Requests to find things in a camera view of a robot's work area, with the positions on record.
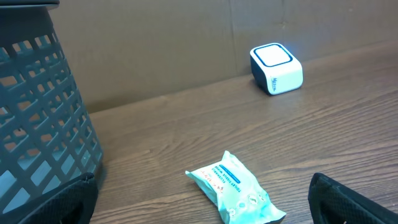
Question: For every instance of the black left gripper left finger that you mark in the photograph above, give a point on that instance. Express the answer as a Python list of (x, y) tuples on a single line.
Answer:
[(71, 202)]

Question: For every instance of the teal plastic packet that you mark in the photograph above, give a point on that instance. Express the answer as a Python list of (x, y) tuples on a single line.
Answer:
[(236, 192)]

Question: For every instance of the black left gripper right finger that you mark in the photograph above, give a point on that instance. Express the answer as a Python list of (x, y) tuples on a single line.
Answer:
[(332, 202)]

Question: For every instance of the grey plastic mesh basket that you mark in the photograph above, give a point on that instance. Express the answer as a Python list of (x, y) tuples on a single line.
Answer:
[(47, 137)]

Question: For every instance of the white barcode scanner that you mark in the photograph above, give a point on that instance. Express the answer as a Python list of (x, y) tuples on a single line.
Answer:
[(275, 69)]

